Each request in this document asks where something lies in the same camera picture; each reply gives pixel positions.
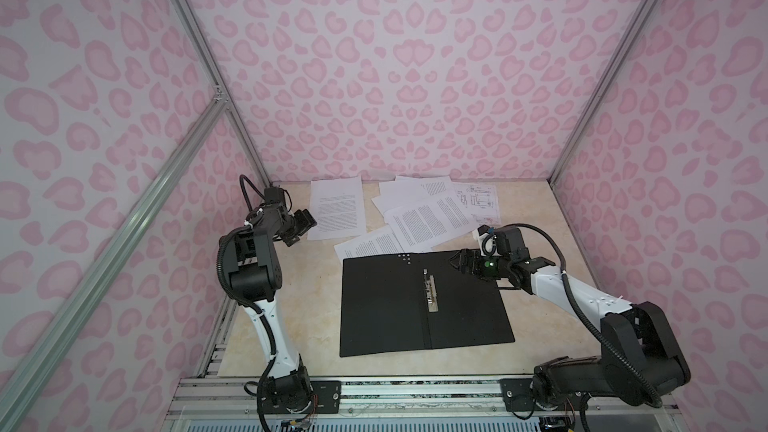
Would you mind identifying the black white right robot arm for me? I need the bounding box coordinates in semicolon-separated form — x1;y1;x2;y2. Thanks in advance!
450;249;691;408

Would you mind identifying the aluminium corner frame post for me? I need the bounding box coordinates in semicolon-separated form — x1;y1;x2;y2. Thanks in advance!
169;0;273;186
547;0;663;188

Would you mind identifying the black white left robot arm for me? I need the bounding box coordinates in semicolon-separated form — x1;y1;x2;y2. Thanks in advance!
216;205;316;410

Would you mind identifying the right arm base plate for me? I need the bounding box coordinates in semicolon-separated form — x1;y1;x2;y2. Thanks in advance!
499;376;585;417

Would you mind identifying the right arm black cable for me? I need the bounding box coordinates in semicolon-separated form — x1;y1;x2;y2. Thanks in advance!
500;223;664;394

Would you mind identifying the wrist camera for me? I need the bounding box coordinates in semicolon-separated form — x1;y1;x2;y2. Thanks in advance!
479;226;530;262
263;186;288;208

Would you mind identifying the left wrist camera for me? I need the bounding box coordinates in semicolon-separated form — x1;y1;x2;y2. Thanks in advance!
263;186;288;208

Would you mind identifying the large text paper sheet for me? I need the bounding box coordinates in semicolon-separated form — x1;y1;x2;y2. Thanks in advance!
384;192;480;252

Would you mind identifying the aluminium corner frame post right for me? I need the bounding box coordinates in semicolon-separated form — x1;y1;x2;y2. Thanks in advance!
547;0;663;188

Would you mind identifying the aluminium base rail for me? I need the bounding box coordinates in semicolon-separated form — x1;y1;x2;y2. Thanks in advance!
161;375;686;431

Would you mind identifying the technical drawing paper sheet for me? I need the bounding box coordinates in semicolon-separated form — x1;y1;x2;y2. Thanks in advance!
453;182;502;226

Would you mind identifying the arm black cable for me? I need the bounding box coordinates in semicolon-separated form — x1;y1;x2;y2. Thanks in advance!
215;173;280;432
500;223;664;394

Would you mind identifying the low text paper sheet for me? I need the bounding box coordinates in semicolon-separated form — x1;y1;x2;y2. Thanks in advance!
334;225;404;261

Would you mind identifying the diagonal aluminium frame bar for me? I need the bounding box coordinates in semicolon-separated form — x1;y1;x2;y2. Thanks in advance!
1;99;228;431

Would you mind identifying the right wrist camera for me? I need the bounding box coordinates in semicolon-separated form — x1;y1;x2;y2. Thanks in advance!
479;226;530;262

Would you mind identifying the orange and black folder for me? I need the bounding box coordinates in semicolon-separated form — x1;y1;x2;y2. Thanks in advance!
339;251;515;358

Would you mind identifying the aluminium corner frame post left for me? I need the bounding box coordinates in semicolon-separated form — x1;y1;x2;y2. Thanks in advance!
169;0;273;186

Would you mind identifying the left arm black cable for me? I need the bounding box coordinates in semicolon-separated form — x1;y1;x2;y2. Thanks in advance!
215;173;280;432

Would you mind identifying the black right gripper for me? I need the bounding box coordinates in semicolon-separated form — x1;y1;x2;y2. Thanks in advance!
445;248;512;282

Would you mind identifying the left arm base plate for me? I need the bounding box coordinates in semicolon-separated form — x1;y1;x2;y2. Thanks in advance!
259;377;341;415

